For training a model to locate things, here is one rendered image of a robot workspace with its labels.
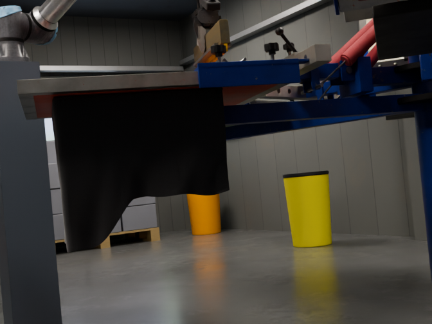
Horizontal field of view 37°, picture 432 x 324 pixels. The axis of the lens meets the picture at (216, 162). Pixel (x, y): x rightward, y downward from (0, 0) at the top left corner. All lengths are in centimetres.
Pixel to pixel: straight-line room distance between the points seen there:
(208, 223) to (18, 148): 577
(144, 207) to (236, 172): 134
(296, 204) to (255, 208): 232
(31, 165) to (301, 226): 367
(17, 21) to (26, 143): 48
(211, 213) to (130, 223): 105
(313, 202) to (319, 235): 30
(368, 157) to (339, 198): 62
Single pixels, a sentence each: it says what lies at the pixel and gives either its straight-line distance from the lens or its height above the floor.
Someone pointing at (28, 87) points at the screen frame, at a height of 97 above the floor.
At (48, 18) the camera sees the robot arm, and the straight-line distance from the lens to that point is 267.
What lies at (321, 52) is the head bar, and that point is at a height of 102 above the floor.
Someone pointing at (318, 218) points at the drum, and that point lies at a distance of 580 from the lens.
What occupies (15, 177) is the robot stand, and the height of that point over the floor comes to 76.
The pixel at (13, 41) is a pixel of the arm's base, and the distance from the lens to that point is 260.
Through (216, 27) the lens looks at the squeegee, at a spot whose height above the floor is 114.
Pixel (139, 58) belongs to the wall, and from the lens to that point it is 932.
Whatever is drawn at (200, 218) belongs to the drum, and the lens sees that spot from 810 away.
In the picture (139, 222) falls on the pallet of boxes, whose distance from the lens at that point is 786.
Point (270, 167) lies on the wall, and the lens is 771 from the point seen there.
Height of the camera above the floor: 69
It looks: 2 degrees up
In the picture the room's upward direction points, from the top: 5 degrees counter-clockwise
